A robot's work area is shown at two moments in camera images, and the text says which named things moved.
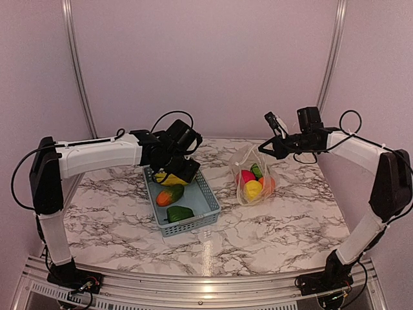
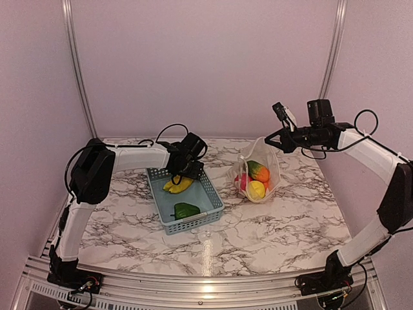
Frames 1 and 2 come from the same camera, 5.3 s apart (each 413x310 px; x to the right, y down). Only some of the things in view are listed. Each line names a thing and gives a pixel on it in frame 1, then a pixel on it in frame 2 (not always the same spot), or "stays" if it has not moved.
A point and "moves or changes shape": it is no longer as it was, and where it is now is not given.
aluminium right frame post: [330, 66] stays
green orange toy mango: [169, 195] -> [258, 171]
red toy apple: [244, 177] stays
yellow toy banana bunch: [171, 180] -> [184, 184]
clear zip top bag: [255, 180] moves or changes shape
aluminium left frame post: [66, 9] stays
